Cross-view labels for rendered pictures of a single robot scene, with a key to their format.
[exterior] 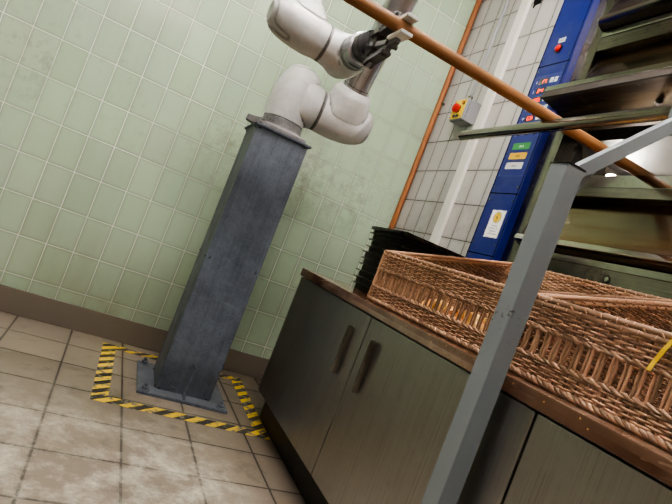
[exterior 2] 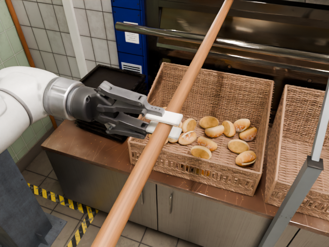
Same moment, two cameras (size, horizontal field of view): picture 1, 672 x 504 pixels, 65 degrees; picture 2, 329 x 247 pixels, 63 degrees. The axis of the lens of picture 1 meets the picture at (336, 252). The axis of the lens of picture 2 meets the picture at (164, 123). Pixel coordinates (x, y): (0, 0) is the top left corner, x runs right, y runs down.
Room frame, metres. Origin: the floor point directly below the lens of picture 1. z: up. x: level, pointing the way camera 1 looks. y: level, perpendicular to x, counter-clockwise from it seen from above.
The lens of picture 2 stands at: (0.88, 0.34, 1.56)
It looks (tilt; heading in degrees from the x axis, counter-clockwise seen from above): 43 degrees down; 313
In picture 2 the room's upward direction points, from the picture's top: straight up
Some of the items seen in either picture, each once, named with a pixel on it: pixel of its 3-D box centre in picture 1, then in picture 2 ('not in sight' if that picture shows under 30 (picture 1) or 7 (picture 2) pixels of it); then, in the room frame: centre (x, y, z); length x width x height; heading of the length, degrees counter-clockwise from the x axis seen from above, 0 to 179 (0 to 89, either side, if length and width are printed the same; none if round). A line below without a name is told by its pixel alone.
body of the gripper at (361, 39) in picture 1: (372, 44); (97, 106); (1.30, 0.10, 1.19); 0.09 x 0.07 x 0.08; 23
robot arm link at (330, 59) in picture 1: (340, 56); (25, 92); (1.46, 0.19, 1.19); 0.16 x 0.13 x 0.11; 23
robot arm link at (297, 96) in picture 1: (296, 96); not in sight; (1.95, 0.35, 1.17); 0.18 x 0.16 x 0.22; 107
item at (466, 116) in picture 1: (464, 112); not in sight; (2.31, -0.31, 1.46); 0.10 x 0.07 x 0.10; 23
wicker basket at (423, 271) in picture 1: (504, 299); (202, 121); (1.38, -0.46, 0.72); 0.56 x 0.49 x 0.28; 25
